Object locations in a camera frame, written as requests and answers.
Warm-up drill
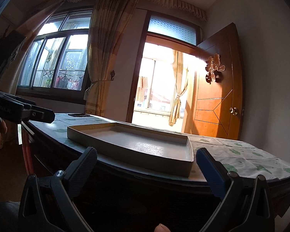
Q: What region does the beige balcony curtain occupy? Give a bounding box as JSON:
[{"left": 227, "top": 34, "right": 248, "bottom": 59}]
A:
[{"left": 169, "top": 50, "right": 189, "bottom": 126}]

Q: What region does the orange wooden door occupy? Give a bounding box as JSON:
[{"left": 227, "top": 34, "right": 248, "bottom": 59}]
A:
[{"left": 187, "top": 23, "right": 243, "bottom": 140}]

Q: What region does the dark framed window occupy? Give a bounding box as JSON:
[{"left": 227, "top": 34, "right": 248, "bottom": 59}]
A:
[{"left": 17, "top": 9, "right": 92, "bottom": 104}]

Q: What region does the double happiness door ornament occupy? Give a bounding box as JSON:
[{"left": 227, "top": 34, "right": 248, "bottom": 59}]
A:
[{"left": 205, "top": 53, "right": 226, "bottom": 84}]

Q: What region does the shallow grey cardboard tray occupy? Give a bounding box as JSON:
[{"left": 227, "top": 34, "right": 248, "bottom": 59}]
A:
[{"left": 67, "top": 123, "right": 194, "bottom": 177}]

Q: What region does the person's right hand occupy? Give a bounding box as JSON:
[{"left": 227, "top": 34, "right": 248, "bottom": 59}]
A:
[{"left": 154, "top": 224, "right": 170, "bottom": 232}]

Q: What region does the brass door knob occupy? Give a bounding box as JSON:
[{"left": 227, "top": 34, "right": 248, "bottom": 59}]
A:
[{"left": 229, "top": 107, "right": 239, "bottom": 116}]

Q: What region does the curtain tieback wall hook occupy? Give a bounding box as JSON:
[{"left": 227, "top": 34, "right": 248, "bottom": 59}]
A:
[{"left": 110, "top": 70, "right": 116, "bottom": 81}]

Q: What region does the black remote control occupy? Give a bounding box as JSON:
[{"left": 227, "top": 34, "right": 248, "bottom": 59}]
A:
[{"left": 68, "top": 113, "right": 90, "bottom": 117}]

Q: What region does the beige window curtain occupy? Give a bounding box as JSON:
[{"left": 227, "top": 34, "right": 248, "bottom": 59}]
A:
[{"left": 85, "top": 0, "right": 138, "bottom": 116}]

